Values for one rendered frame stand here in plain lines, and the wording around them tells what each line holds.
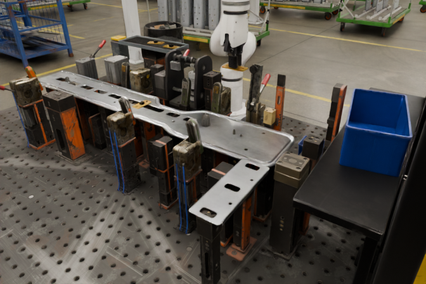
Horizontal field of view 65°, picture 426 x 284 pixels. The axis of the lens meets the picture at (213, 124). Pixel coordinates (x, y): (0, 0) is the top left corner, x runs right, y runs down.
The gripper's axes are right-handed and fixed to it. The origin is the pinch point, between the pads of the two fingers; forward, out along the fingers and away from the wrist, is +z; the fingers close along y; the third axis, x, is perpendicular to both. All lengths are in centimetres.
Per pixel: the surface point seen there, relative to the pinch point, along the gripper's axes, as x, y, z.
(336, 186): 40.5, 14.2, 24.5
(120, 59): -76, -16, 17
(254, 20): -307, -600, 124
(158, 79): -50, -15, 22
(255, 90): 0.5, -14.7, 15.7
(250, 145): 9.0, 4.1, 27.5
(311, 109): -45, -239, 129
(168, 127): -23.2, 9.5, 27.5
